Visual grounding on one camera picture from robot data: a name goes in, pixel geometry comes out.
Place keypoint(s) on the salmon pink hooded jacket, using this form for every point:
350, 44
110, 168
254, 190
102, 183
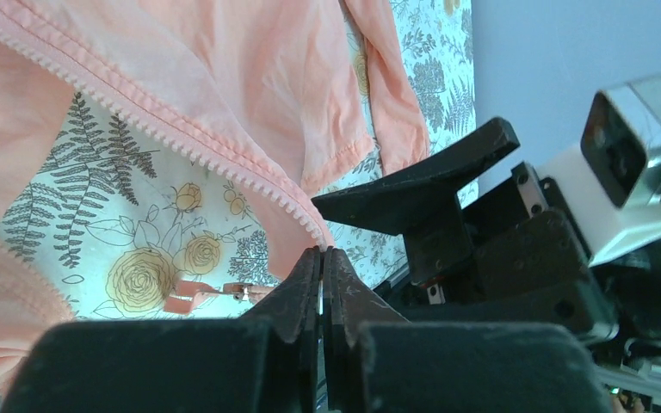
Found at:
250, 85

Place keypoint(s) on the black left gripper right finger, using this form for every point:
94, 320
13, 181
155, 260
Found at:
377, 361

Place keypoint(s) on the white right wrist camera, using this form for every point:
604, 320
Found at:
611, 179

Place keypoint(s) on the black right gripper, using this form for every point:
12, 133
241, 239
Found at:
517, 256

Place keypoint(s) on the floral patterned table mat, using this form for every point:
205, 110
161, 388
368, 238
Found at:
125, 228

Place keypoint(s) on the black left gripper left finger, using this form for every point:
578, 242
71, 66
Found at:
263, 361

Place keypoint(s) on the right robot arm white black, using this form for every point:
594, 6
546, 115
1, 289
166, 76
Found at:
631, 284

